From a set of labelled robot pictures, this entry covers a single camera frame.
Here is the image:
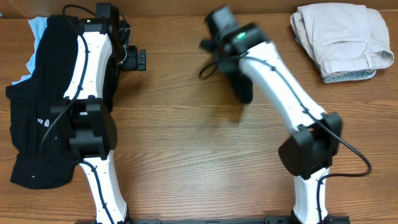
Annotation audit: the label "black t-shirt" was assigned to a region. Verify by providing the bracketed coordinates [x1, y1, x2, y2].
[218, 57, 253, 104]

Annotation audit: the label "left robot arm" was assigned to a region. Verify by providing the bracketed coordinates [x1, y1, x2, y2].
[50, 2, 147, 223]

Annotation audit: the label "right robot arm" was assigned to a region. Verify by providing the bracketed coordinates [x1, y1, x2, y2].
[199, 6, 350, 223]

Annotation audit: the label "light blue garment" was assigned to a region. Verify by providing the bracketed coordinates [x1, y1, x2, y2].
[12, 17, 47, 85]

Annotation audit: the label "folded beige trousers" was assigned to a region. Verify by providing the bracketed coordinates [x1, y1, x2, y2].
[290, 2, 394, 76]

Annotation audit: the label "black polo shirt with logo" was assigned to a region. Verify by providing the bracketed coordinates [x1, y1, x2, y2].
[6, 15, 118, 189]

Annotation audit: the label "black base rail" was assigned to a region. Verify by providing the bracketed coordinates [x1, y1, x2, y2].
[76, 215, 351, 224]

